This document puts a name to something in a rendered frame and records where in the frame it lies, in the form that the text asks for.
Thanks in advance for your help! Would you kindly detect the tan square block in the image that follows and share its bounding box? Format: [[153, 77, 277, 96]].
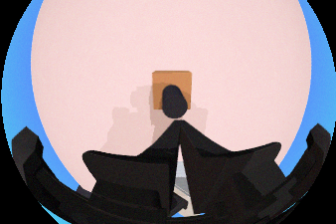
[[151, 70, 192, 110]]

